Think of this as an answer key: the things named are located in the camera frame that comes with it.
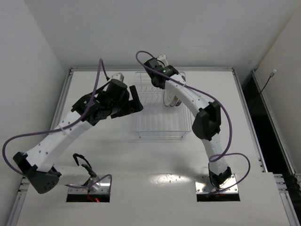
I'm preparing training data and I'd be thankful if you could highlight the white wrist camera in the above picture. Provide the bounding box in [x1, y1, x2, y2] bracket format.
[157, 54, 169, 66]
[111, 73, 124, 82]

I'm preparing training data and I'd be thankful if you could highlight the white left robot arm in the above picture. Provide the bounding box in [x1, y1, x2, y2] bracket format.
[13, 79, 143, 194]

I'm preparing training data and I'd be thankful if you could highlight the clear wire dish rack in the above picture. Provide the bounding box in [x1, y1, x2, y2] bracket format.
[132, 72, 192, 139]

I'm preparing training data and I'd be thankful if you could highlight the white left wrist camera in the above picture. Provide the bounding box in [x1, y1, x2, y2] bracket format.
[111, 73, 124, 82]

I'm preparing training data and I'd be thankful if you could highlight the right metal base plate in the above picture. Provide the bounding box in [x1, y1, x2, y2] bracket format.
[194, 174, 238, 194]

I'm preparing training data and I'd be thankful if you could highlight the black rimmed clover plate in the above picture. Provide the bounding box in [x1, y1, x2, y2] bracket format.
[163, 89, 175, 107]

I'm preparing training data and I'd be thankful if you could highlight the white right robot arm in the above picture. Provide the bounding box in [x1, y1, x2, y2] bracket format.
[143, 58, 232, 189]

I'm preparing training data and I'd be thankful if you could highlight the orange sunburst plate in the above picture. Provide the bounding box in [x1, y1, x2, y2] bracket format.
[170, 96, 178, 107]

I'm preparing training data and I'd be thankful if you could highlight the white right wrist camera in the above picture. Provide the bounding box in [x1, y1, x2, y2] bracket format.
[157, 54, 169, 66]

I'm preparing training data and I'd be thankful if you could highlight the black wall cable with plug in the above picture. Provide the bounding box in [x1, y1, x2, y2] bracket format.
[260, 68, 277, 94]

